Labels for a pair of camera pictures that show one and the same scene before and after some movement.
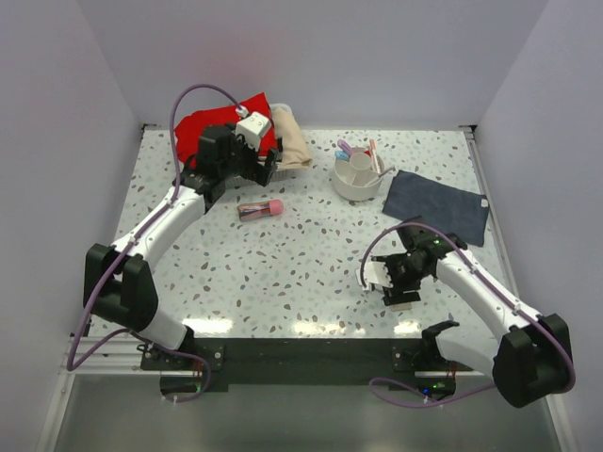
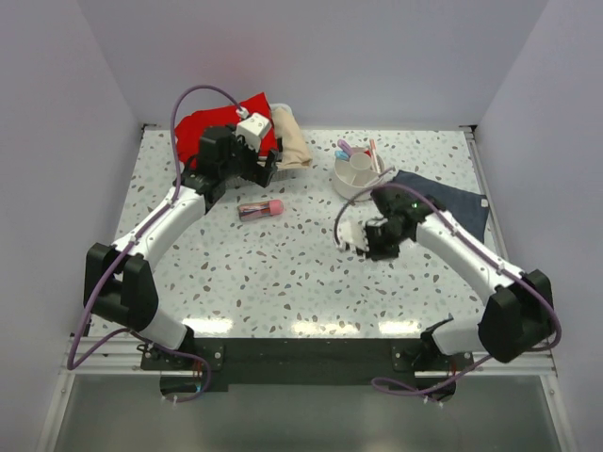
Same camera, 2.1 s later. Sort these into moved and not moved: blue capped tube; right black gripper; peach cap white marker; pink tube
Moved: right black gripper
Not moved: pink tube; peach cap white marker; blue capped tube
